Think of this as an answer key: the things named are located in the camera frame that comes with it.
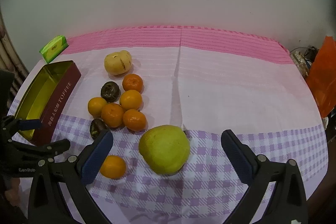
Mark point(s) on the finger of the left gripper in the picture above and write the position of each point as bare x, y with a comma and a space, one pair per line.
11, 125
25, 152

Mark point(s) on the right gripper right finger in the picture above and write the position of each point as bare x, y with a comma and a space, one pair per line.
287, 203

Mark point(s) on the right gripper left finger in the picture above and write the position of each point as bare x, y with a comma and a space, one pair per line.
46, 200

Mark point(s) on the orange mandarin front lone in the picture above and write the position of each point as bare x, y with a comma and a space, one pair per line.
113, 167

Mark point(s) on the dark passion fruit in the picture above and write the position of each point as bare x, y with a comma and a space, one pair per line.
110, 91
97, 126

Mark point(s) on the orange mandarin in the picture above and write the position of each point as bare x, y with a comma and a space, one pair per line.
134, 120
132, 82
131, 99
112, 115

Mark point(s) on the yellow-orange mandarin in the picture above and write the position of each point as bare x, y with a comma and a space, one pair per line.
95, 106

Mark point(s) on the large green pear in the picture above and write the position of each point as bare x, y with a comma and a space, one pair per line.
165, 149

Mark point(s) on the orange mandarin top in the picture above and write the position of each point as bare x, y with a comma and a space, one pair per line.
132, 82

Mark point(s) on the pale yellow apple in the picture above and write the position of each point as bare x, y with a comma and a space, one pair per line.
118, 63

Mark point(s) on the person's hand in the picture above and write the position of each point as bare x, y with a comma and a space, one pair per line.
12, 194

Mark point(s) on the gold toffee tin box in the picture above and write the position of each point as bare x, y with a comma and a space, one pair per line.
45, 99

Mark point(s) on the green tissue pack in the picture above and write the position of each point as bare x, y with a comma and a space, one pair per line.
53, 48

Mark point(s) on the pink purple checked tablecloth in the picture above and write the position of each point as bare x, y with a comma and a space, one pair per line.
204, 81

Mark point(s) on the orange plastic bag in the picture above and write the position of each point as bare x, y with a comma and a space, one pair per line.
321, 78

